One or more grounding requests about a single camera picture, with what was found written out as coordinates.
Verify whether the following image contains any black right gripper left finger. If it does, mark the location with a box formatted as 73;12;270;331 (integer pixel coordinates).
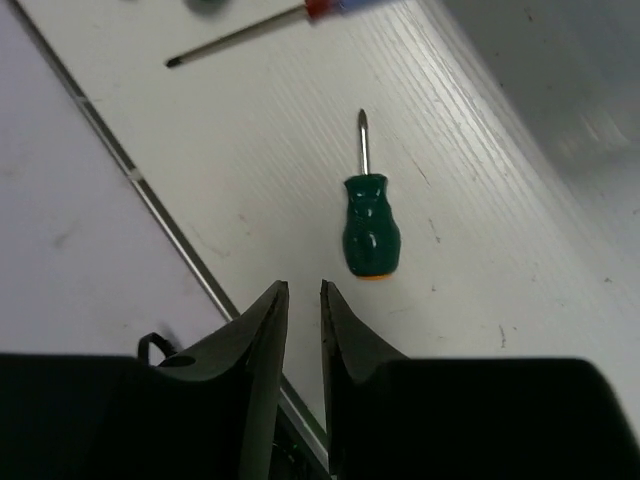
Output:
1;281;289;479

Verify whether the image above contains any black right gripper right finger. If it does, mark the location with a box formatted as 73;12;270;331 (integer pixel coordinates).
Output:
320;281;639;479

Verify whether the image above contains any stubby green phillips screwdriver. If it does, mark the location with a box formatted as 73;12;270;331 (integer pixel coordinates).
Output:
342;110;401;280

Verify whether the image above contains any blue red handled screwdriver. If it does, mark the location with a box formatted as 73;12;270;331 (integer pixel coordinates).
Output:
164;0;387;70

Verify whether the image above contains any stubby green flathead screwdriver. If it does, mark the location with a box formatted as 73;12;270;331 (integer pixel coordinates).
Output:
183;0;229;17

